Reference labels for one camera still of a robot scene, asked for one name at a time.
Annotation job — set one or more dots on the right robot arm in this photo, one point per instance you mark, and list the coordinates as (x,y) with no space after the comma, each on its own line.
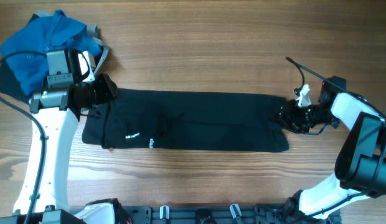
(360,168)

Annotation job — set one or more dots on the black t-shirt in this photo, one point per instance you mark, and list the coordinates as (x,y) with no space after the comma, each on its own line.
(187,120)

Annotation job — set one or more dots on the grey folded garment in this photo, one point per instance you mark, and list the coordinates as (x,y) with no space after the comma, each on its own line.
(62,32)

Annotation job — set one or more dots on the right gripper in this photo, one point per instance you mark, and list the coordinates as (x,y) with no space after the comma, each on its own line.
(289,113)

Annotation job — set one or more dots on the black folded garment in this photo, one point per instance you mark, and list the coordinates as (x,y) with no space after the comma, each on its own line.
(6,84)

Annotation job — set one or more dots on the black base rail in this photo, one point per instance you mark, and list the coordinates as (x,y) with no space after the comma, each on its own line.
(255,214)

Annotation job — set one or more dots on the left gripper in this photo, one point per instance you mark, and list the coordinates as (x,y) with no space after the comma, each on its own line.
(108,88)

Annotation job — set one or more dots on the blue polo shirt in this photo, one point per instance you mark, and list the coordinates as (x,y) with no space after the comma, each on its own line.
(44,34)

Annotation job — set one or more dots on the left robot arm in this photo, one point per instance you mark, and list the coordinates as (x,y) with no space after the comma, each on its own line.
(55,114)

